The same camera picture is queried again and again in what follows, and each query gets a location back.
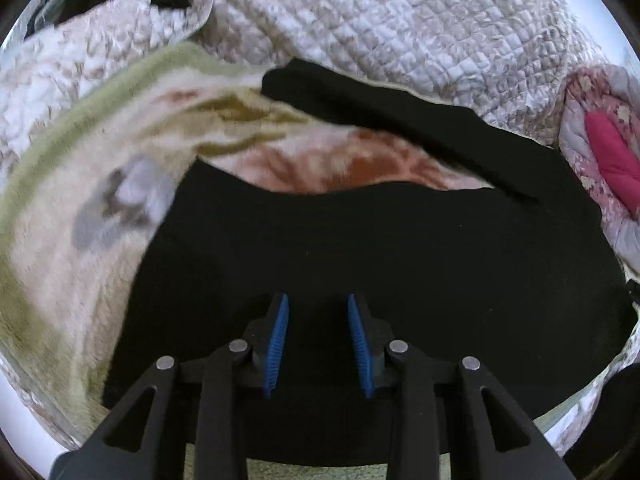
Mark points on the white quilted bedspread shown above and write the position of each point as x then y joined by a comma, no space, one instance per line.
400,25

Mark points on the dark cloth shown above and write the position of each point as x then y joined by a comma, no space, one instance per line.
617,405

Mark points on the cream floral fleece blanket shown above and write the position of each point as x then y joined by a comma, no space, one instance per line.
75,185

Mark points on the pink floral quilt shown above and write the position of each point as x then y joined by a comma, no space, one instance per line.
580,135

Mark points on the black pants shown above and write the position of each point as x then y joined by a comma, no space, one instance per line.
400,240

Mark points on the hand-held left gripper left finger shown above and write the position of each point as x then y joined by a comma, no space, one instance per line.
274,345

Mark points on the magenta cloth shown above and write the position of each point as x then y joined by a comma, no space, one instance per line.
615,160

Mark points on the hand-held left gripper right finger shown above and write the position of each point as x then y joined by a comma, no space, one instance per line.
361,347

